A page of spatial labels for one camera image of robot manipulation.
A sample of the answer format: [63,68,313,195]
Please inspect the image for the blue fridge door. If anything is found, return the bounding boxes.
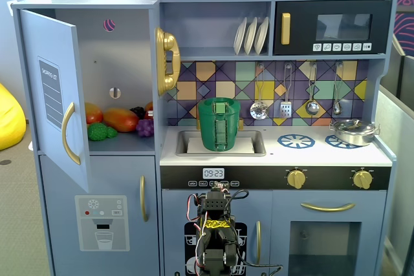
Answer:
[19,9,90,194]

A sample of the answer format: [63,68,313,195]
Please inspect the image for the grey office partition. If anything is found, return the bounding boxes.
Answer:
[375,35,414,276]

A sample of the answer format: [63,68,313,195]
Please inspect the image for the black microwave door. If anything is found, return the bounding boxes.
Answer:
[272,0,393,56]

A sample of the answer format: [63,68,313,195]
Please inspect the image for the grey toy sink basin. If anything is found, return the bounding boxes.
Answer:
[175,129,267,158]

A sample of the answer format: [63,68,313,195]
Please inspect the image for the metal ladle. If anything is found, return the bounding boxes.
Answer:
[305,61,321,116]

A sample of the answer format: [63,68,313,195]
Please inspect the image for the blue toy kitchen unit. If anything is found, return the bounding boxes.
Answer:
[11,0,398,276]

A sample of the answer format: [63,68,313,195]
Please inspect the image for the steel pot lid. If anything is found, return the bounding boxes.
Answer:
[332,118,376,135]

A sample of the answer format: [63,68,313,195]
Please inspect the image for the yellow patterned strap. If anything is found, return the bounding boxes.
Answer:
[204,219,232,229]

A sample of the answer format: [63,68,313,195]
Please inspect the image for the thin black cable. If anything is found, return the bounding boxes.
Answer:
[226,188,284,274]

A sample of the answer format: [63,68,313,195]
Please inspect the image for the blue oven door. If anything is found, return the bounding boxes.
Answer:
[272,190,387,276]

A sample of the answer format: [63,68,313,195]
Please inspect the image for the green plastic container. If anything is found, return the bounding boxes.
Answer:
[197,103,243,153]

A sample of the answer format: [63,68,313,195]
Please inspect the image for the green bumpy toy vegetable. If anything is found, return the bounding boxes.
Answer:
[87,122,118,142]

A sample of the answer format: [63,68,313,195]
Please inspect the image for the blue freezer door with dispenser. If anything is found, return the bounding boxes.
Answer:
[38,155,160,276]

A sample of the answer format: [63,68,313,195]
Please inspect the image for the purple toy grapes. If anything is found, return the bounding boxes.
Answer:
[135,118,155,138]

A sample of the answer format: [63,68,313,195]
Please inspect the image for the small red orange toy fruit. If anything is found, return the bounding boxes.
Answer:
[84,102,105,125]

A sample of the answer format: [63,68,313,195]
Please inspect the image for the large orange toy mango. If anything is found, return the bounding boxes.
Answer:
[102,107,140,133]

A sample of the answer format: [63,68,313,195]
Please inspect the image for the yellow bean bag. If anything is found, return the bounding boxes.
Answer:
[0,82,27,152]

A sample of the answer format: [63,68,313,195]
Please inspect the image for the red white black cable bundle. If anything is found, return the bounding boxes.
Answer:
[186,193,208,259]

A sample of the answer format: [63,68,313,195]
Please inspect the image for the blue dishwasher door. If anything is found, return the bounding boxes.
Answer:
[161,189,274,276]

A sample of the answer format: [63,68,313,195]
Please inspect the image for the dark toy blackberry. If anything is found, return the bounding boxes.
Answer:
[129,105,147,120]

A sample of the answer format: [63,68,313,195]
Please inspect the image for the steel cooking pot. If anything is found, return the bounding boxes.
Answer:
[329,120,380,147]

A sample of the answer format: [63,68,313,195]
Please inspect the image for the metal skimmer spoon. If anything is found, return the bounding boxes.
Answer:
[249,62,270,121]

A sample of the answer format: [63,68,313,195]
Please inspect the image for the gold freezer door handle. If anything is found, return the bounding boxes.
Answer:
[139,175,150,223]

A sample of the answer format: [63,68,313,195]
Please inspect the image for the gold dishwasher door handle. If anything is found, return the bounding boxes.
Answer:
[255,220,263,265]

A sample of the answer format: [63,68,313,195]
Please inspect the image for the gold stove knob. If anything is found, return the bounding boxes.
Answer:
[352,169,374,191]
[287,169,307,190]

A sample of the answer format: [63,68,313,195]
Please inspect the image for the gold curved fridge handle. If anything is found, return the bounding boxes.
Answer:
[61,101,82,166]

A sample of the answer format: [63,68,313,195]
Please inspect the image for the metal slotted spatula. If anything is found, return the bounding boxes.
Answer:
[279,62,293,120]

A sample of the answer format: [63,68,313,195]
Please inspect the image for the gold oven door handle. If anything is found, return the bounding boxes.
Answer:
[300,202,356,213]

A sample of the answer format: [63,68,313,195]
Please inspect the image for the white toy plate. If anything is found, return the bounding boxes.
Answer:
[243,16,259,56]
[254,16,270,56]
[233,16,248,56]

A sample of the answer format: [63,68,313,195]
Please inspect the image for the gold toy telephone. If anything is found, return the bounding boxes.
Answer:
[154,27,182,97]

